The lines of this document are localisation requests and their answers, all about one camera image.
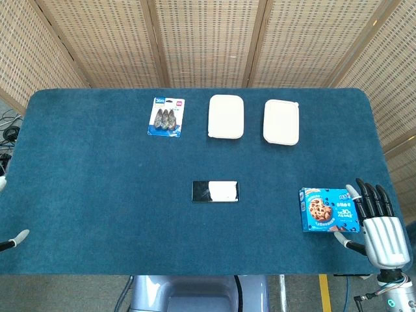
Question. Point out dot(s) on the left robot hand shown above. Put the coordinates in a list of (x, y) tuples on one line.
[(14, 239)]

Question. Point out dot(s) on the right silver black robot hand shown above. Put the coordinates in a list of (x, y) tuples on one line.
[(383, 234)]

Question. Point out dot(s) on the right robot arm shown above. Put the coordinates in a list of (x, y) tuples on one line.
[(397, 289)]

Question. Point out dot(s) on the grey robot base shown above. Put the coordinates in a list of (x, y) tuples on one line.
[(198, 294)]

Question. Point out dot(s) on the black smartphone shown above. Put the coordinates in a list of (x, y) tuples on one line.
[(215, 191)]

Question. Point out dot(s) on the blue cookie box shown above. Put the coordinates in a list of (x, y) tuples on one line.
[(328, 209)]

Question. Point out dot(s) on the blue carpet table cover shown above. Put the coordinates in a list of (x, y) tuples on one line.
[(130, 195)]

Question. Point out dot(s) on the white lidded container with tab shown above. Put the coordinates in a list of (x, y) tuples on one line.
[(281, 123)]

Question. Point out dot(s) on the blue clip blister pack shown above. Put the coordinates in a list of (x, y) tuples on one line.
[(166, 117)]

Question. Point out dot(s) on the white rounded lidded container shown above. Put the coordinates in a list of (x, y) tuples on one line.
[(226, 116)]

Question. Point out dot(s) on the woven bamboo folding screen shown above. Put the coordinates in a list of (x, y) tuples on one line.
[(208, 42)]

